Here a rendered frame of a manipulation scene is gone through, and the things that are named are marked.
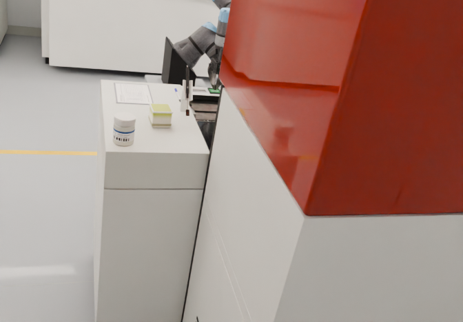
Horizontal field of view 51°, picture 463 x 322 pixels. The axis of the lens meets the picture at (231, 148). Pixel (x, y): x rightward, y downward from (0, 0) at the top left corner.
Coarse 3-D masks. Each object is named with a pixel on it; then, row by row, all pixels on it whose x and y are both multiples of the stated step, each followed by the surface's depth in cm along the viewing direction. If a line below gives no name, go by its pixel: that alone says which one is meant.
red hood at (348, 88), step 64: (256, 0) 124; (320, 0) 91; (384, 0) 76; (448, 0) 79; (256, 64) 123; (320, 64) 90; (384, 64) 82; (448, 64) 85; (256, 128) 122; (320, 128) 89; (384, 128) 89; (448, 128) 93; (320, 192) 93; (384, 192) 97; (448, 192) 102
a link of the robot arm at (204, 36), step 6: (204, 24) 240; (210, 24) 238; (198, 30) 239; (204, 30) 238; (210, 30) 237; (192, 36) 240; (198, 36) 238; (204, 36) 238; (210, 36) 237; (198, 42) 238; (204, 42) 238; (210, 42) 237; (204, 48) 240
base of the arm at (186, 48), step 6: (180, 42) 240; (186, 42) 239; (192, 42) 238; (180, 48) 238; (186, 48) 238; (192, 48) 238; (198, 48) 239; (180, 54) 237; (186, 54) 238; (192, 54) 239; (198, 54) 241; (186, 60) 238; (192, 60) 240; (192, 66) 243
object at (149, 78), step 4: (148, 76) 260; (152, 76) 261; (156, 76) 262; (160, 76) 263; (148, 80) 255; (152, 80) 256; (156, 80) 257; (160, 80) 258; (196, 80) 267; (200, 80) 268; (196, 84) 262; (200, 84) 263; (204, 84) 264
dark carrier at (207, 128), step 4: (200, 124) 200; (204, 124) 200; (208, 124) 201; (212, 124) 202; (200, 128) 196; (204, 128) 197; (208, 128) 198; (212, 128) 198; (204, 132) 193; (208, 132) 194; (212, 132) 195; (204, 136) 191; (208, 136) 191; (208, 140) 188; (208, 144) 185; (208, 148) 183
